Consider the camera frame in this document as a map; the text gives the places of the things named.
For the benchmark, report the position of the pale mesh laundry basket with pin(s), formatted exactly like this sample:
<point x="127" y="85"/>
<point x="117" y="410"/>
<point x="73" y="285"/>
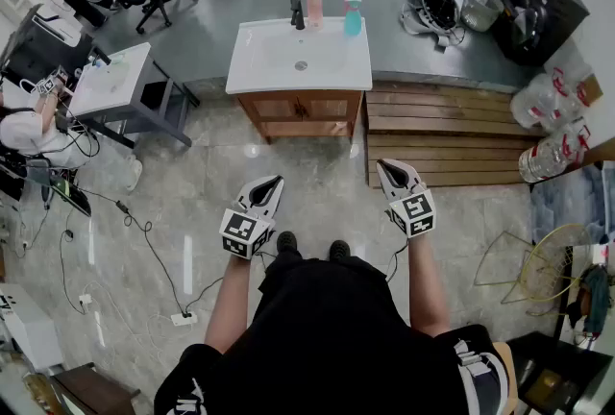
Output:
<point x="480" y="7"/>

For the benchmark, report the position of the person's left black shoe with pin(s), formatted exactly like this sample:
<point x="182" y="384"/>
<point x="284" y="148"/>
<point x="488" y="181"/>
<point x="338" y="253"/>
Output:
<point x="287" y="242"/>

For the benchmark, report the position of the black faucet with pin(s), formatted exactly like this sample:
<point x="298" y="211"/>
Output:
<point x="298" y="14"/>

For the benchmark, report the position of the wooden stool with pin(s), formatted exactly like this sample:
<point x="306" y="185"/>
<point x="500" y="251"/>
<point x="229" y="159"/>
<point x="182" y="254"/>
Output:
<point x="509" y="379"/>

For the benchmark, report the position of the black open crate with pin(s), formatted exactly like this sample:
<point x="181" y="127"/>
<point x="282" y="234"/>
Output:
<point x="552" y="370"/>

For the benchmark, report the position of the white power strip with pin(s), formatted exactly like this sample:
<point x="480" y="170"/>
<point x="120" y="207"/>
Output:
<point x="183" y="318"/>

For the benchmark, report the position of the person's left forearm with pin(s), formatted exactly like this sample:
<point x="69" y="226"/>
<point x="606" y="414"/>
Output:
<point x="226" y="307"/>

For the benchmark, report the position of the person's black clothing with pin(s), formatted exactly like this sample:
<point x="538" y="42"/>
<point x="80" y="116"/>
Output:
<point x="336" y="346"/>

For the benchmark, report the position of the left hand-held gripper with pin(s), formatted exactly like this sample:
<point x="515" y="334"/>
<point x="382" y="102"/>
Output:
<point x="240" y="230"/>

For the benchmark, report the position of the teal garment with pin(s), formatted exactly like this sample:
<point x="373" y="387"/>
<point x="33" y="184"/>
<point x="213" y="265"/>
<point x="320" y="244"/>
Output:
<point x="596" y="298"/>

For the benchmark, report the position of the blue grey cloth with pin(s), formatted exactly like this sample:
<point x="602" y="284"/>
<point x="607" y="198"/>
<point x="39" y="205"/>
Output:
<point x="567" y="202"/>

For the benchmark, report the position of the person's black shoe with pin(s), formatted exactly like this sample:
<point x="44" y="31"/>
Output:
<point x="339" y="250"/>
<point x="287" y="242"/>

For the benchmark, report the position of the small white sink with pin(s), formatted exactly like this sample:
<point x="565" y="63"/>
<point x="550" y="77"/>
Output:
<point x="110" y="77"/>

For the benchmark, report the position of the black washing machine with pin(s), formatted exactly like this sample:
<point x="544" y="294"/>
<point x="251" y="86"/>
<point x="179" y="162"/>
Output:
<point x="533" y="9"/>

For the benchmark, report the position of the person's right forearm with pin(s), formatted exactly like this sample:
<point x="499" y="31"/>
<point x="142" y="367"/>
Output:
<point x="430" y="288"/>

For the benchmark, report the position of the pink soap dispenser bottle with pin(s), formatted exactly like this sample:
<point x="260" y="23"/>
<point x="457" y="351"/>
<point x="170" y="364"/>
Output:
<point x="314" y="7"/>

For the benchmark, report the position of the grey sink stand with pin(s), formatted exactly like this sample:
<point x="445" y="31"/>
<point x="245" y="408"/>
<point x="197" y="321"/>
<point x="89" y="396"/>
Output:
<point x="158" y="115"/>

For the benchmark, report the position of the black equipment case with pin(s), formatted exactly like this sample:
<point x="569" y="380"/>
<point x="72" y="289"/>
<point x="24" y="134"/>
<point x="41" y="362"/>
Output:
<point x="43" y="48"/>

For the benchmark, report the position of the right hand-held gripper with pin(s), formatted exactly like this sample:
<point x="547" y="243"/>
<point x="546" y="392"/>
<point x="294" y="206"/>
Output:
<point x="413" y="213"/>

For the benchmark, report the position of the dark brown box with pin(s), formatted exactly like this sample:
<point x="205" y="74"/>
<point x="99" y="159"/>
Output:
<point x="91" y="391"/>

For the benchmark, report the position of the wooden slatted platform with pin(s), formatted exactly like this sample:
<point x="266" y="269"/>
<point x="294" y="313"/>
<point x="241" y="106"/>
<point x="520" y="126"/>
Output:
<point x="432" y="115"/>

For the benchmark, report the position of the teal soap dispenser bottle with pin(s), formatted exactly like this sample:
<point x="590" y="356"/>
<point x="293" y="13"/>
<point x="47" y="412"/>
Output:
<point x="352" y="21"/>

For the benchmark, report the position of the wooden vanity cabinet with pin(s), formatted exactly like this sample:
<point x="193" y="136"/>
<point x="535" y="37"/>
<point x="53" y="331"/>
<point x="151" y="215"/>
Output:
<point x="288" y="115"/>

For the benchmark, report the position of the clear plastic water jug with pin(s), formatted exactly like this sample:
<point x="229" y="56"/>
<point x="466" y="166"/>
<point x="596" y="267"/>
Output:
<point x="552" y="153"/>
<point x="543" y="101"/>

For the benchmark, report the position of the white cabinet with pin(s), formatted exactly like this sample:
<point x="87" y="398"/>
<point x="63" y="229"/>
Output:
<point x="29" y="326"/>

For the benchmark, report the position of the person's right black shoe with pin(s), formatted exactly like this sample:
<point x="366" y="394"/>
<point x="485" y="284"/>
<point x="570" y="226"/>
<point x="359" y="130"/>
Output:
<point x="339" y="250"/>

